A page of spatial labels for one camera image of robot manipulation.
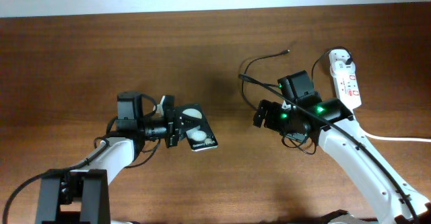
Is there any black flip smartphone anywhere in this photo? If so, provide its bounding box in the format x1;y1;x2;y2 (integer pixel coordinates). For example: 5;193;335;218
175;104;218;152

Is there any black charger cable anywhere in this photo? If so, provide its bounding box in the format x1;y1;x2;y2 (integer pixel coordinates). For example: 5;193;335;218
240;46;353;112

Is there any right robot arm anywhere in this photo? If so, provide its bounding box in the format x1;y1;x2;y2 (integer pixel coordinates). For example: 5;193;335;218
253;71;430;223

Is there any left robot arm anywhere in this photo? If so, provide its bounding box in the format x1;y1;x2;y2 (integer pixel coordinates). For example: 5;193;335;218
36;91;218;223

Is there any white charger adapter plug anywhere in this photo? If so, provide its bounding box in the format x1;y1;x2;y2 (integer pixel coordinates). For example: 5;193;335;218
329;49;356;77

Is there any white power strip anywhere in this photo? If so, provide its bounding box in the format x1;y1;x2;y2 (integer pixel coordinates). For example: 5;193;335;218
329;48;362;111

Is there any black right camera cable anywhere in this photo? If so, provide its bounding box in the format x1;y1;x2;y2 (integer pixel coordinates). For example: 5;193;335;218
238;73;422;224

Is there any black camera cable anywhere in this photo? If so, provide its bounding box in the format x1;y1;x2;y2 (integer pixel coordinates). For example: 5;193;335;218
1;94;162;224
238;73;422;224

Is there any black left camera cable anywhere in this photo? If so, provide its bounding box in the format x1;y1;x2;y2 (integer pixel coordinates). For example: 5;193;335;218
1;94;162;224

